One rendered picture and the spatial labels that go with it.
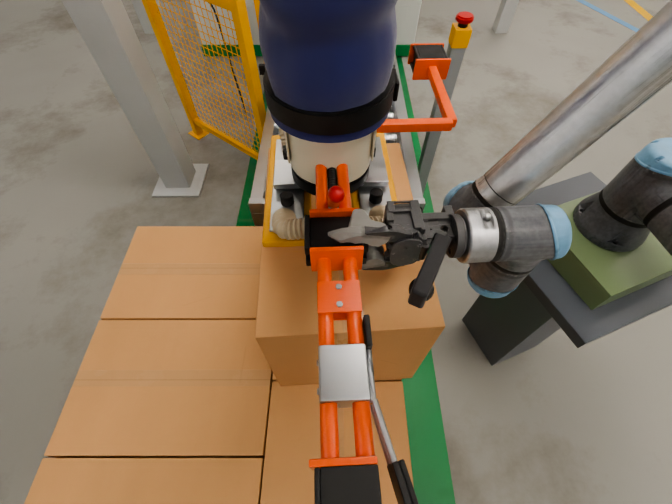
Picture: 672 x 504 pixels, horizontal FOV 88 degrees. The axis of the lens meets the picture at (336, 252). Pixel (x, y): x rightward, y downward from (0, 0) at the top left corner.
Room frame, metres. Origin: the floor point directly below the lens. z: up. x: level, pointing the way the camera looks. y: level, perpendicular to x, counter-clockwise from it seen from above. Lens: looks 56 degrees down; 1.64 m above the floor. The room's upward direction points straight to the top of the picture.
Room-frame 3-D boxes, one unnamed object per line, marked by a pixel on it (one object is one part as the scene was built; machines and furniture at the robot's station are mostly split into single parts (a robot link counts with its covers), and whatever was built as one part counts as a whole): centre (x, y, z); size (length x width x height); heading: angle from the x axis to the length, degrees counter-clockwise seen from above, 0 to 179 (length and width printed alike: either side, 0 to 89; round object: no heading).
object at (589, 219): (0.64, -0.79, 0.89); 0.19 x 0.19 x 0.10
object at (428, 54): (0.90, -0.23, 1.18); 0.09 x 0.08 x 0.05; 93
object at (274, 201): (0.58, 0.11, 1.08); 0.34 x 0.10 x 0.05; 3
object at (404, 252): (0.35, -0.14, 1.18); 0.12 x 0.09 x 0.08; 93
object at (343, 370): (0.12, -0.01, 1.17); 0.07 x 0.07 x 0.04; 3
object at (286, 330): (0.57, -0.01, 0.74); 0.60 x 0.40 x 0.40; 4
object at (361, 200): (0.59, -0.08, 1.08); 0.34 x 0.10 x 0.05; 3
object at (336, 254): (0.34, 0.00, 1.18); 0.10 x 0.08 x 0.06; 93
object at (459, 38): (1.53, -0.50, 0.50); 0.07 x 0.07 x 1.00; 0
